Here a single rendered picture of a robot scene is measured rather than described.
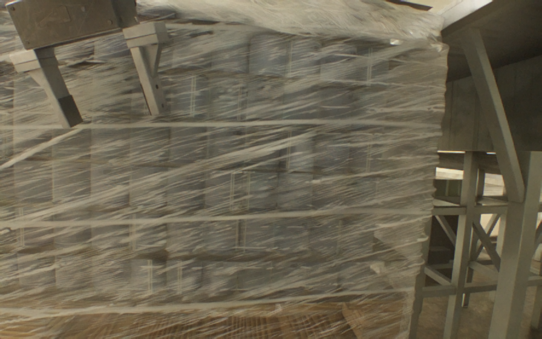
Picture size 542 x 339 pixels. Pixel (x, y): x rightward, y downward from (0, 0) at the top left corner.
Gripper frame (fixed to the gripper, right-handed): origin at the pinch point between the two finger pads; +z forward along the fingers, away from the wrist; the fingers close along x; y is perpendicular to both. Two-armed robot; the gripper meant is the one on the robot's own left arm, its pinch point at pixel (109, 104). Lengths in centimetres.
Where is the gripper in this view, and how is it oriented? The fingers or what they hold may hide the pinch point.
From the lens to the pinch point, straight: 40.7
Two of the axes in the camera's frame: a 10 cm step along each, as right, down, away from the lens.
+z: 1.4, 8.8, 4.6
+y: 0.6, -4.7, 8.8
